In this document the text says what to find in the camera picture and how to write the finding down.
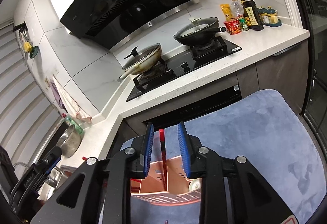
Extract metal cabinet handle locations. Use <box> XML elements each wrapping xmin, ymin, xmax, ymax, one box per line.
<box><xmin>272</xmin><ymin>44</ymin><xmax>302</xmax><ymax>57</ymax></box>

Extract black wall hook rack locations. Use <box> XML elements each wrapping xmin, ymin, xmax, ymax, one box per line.
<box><xmin>13</xmin><ymin>21</ymin><xmax>27</xmax><ymax>33</ymax></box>

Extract black built-in appliance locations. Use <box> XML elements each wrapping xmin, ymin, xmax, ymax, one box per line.
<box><xmin>142</xmin><ymin>84</ymin><xmax>242</xmax><ymax>132</ymax></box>

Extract window blinds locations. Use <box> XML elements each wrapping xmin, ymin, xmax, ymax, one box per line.
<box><xmin>0</xmin><ymin>18</ymin><xmax>64</xmax><ymax>163</ymax></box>

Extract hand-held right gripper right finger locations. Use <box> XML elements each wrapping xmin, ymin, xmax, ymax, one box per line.
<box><xmin>177</xmin><ymin>122</ymin><xmax>298</xmax><ymax>224</ymax></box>

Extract glass door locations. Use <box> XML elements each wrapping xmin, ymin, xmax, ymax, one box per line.
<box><xmin>278</xmin><ymin>0</ymin><xmax>327</xmax><ymax>143</ymax></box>

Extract red chopstick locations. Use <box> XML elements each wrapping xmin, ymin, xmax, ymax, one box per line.
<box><xmin>159</xmin><ymin>129</ymin><xmax>170</xmax><ymax>186</ymax></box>

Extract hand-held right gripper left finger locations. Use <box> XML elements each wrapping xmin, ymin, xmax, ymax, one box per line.
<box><xmin>29</xmin><ymin>123</ymin><xmax>155</xmax><ymax>224</ymax></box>

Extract black wok with lid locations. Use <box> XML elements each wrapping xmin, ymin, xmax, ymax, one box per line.
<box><xmin>173</xmin><ymin>17</ymin><xmax>227</xmax><ymax>46</ymax></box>

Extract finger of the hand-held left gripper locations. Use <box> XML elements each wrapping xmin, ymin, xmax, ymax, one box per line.
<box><xmin>34</xmin><ymin>146</ymin><xmax>63</xmax><ymax>172</ymax></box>

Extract beige wok with lid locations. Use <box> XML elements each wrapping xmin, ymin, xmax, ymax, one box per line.
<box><xmin>118</xmin><ymin>43</ymin><xmax>162</xmax><ymax>83</ymax></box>

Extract white kitchen countertop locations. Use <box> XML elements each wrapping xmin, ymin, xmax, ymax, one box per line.
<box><xmin>60</xmin><ymin>23</ymin><xmax>311</xmax><ymax>171</ymax></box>

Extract red instant noodle cup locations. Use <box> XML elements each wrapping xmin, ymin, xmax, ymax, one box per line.
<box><xmin>223</xmin><ymin>18</ymin><xmax>242</xmax><ymax>35</ymax></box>

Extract clear plastic bottle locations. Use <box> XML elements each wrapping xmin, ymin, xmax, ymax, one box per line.
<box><xmin>231</xmin><ymin>0</ymin><xmax>244</xmax><ymax>19</ymax></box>

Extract yellow seasoning packet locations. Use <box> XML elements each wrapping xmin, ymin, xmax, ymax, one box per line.
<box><xmin>220</xmin><ymin>3</ymin><xmax>232</xmax><ymax>22</ymax></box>

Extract green dish soap bottle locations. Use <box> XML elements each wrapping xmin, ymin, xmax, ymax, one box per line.
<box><xmin>63</xmin><ymin>113</ymin><xmax>84</xmax><ymax>135</ymax></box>

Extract metal colander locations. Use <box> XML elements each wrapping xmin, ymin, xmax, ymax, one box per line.
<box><xmin>57</xmin><ymin>124</ymin><xmax>82</xmax><ymax>158</ymax></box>

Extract pink perforated utensil holder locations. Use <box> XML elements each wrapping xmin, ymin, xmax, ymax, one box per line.
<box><xmin>130</xmin><ymin>155</ymin><xmax>203</xmax><ymax>206</ymax></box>

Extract condiment jar set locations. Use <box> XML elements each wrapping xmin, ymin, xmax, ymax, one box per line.
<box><xmin>257</xmin><ymin>5</ymin><xmax>283</xmax><ymax>27</ymax></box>

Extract white hanging cloth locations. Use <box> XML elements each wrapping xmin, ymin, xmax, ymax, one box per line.
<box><xmin>52</xmin><ymin>78</ymin><xmax>92</xmax><ymax>122</ymax></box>

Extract black gas stove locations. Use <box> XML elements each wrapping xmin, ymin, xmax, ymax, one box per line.
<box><xmin>126</xmin><ymin>36</ymin><xmax>243</xmax><ymax>102</ymax></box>

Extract blue plush blanket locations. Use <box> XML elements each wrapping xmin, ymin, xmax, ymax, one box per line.
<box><xmin>120</xmin><ymin>89</ymin><xmax>320</xmax><ymax>224</ymax></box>

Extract dark soy sauce bottle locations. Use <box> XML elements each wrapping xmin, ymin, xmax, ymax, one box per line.
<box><xmin>241</xmin><ymin>0</ymin><xmax>264</xmax><ymax>30</ymax></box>

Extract purple hanging cloth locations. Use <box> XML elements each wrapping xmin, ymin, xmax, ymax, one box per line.
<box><xmin>51</xmin><ymin>82</ymin><xmax>64</xmax><ymax>109</ymax></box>

